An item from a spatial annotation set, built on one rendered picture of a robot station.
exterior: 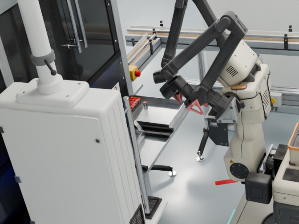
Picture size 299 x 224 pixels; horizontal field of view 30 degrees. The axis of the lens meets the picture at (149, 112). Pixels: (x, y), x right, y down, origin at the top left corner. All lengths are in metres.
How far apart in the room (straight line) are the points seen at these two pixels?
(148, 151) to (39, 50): 1.06
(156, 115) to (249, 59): 0.73
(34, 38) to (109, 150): 0.49
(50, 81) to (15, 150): 0.38
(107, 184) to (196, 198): 1.80
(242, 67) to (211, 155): 1.75
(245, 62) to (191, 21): 3.98
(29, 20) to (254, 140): 1.39
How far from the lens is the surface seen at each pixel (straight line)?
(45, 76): 2.09
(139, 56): 3.78
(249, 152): 2.86
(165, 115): 3.17
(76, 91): 2.08
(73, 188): 2.29
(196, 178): 4.09
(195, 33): 3.92
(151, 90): 5.26
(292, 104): 3.98
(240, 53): 2.68
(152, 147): 2.92
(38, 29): 2.02
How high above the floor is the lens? 2.55
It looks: 31 degrees down
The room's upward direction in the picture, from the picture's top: 10 degrees counter-clockwise
